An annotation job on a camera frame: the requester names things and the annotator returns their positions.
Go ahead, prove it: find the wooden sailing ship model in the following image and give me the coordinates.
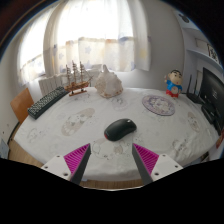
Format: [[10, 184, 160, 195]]
[[64, 60, 94, 98]]

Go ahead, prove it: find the white star-print curtain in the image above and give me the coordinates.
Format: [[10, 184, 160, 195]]
[[16, 0, 152, 86]]

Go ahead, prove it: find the black monitor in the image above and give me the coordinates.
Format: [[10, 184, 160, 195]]
[[199, 67, 224, 135]]

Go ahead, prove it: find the black keyboard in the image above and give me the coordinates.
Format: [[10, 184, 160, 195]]
[[27, 85, 70, 120]]

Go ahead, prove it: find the wooden chair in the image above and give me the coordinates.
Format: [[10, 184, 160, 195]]
[[9, 87, 35, 125]]

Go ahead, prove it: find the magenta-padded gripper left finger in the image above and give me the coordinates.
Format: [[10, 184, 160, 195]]
[[40, 143, 92, 186]]

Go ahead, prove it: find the large white conch shell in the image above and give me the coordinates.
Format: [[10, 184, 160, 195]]
[[94, 64, 124, 99]]

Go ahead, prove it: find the white radiator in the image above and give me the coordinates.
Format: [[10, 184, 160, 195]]
[[38, 68, 101, 97]]

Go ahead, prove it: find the round purple printed mouse pad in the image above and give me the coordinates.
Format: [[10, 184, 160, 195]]
[[142, 94, 176, 117]]

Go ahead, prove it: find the cartoon boy figurine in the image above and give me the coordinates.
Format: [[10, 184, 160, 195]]
[[163, 69, 184, 99]]

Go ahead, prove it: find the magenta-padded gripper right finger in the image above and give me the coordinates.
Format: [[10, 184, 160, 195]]
[[131, 143, 184, 186]]

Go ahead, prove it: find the white printed tablecloth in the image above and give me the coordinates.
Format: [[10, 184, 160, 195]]
[[13, 87, 219, 183]]

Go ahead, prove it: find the black computer mouse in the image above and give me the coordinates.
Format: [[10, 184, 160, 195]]
[[103, 118, 138, 142]]

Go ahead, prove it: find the white wall shelf unit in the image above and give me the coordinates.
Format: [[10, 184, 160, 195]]
[[176, 9, 224, 73]]

